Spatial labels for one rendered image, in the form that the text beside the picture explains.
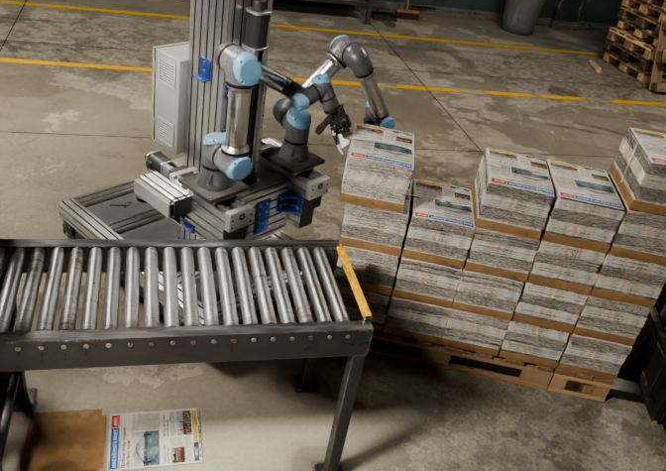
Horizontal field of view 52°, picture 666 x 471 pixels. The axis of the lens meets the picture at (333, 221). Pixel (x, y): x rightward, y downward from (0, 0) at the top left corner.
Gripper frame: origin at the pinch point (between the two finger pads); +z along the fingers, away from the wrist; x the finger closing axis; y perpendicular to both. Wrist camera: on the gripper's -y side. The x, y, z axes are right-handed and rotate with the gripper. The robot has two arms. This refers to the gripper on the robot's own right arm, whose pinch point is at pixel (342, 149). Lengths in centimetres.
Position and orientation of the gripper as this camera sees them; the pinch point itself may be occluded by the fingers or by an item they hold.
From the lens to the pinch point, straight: 308.4
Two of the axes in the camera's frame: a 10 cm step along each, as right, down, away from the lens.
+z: 3.5, 8.3, 4.4
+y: 9.3, -2.4, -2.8
